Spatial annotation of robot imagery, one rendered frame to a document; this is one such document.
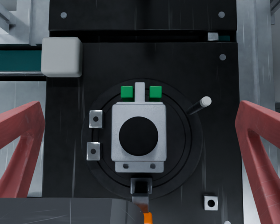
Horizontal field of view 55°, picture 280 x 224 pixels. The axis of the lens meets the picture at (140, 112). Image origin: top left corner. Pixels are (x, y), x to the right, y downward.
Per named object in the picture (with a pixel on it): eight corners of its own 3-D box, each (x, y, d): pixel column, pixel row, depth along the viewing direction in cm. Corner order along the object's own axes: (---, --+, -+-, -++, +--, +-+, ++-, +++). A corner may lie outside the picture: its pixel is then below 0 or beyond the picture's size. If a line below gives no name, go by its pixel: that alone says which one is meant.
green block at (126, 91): (134, 104, 31) (133, 98, 26) (124, 104, 31) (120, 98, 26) (134, 94, 31) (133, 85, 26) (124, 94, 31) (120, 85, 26)
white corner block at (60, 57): (85, 80, 36) (78, 73, 31) (51, 80, 36) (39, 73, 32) (86, 46, 36) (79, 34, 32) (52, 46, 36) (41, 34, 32)
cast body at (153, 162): (162, 169, 27) (168, 179, 20) (118, 169, 27) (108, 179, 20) (161, 86, 28) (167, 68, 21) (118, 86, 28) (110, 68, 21)
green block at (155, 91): (159, 104, 31) (162, 98, 26) (148, 104, 31) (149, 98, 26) (159, 94, 31) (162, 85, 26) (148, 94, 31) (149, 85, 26)
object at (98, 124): (104, 128, 31) (102, 128, 29) (91, 128, 31) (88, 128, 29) (104, 111, 31) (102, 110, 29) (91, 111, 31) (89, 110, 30)
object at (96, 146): (102, 159, 30) (100, 160, 29) (89, 159, 30) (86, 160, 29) (102, 142, 31) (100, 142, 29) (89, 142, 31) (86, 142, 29)
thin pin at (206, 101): (193, 114, 31) (211, 105, 22) (186, 114, 31) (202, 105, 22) (193, 108, 31) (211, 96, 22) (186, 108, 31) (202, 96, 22)
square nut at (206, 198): (216, 208, 32) (218, 210, 31) (202, 208, 32) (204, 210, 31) (215, 194, 32) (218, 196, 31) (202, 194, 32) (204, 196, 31)
